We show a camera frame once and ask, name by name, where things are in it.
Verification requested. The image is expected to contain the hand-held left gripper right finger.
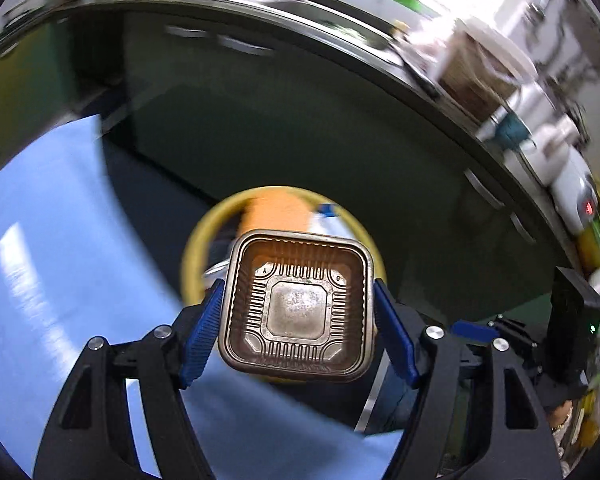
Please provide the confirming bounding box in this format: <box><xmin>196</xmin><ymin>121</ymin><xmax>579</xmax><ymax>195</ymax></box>
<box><xmin>372</xmin><ymin>279</ymin><xmax>566</xmax><ymax>480</ymax></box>

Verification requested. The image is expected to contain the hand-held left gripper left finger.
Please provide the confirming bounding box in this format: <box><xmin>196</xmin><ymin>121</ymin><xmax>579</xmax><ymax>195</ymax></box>
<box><xmin>32</xmin><ymin>279</ymin><xmax>227</xmax><ymax>480</ymax></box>

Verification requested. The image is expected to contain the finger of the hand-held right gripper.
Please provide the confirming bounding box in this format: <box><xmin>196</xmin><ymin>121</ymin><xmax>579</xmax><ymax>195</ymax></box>
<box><xmin>452</xmin><ymin>321</ymin><xmax>499</xmax><ymax>345</ymax></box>

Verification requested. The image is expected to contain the yellow rimmed waste bin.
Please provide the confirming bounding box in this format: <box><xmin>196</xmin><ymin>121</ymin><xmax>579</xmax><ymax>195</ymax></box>
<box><xmin>181</xmin><ymin>186</ymin><xmax>387</xmax><ymax>386</ymax></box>

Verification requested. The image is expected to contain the brown square plastic tray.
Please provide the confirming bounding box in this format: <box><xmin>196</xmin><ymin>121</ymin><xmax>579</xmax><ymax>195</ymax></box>
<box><xmin>216</xmin><ymin>229</ymin><xmax>376</xmax><ymax>385</ymax></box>

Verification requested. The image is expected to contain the white rice cooker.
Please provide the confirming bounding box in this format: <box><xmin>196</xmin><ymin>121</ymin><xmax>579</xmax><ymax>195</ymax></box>
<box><xmin>549</xmin><ymin>149</ymin><xmax>600</xmax><ymax>237</ymax></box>

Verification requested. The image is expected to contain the blue table sheet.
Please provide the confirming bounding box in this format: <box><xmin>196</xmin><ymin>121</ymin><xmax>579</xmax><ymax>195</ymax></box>
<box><xmin>0</xmin><ymin>115</ymin><xmax>411</xmax><ymax>480</ymax></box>

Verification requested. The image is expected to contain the white jug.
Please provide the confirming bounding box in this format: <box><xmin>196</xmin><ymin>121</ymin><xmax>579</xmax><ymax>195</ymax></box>
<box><xmin>521</xmin><ymin>114</ymin><xmax>582</xmax><ymax>187</ymax></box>

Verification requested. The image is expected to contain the teal cup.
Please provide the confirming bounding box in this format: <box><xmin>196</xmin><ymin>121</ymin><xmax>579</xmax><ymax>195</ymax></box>
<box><xmin>494</xmin><ymin>111</ymin><xmax>532</xmax><ymax>149</ymax></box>

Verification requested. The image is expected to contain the dark green kitchen cabinet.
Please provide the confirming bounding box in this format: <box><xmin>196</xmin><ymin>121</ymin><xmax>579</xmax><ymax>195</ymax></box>
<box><xmin>75</xmin><ymin>10</ymin><xmax>581</xmax><ymax>331</ymax></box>

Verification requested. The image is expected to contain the white paper roll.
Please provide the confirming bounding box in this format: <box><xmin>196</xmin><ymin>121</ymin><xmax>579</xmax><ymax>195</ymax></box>
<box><xmin>509</xmin><ymin>81</ymin><xmax>557</xmax><ymax>132</ymax></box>

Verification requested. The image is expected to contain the cardboard box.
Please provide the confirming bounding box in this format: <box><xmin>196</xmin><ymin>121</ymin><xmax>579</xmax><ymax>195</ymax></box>
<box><xmin>439</xmin><ymin>34</ymin><xmax>522</xmax><ymax>122</ymax></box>

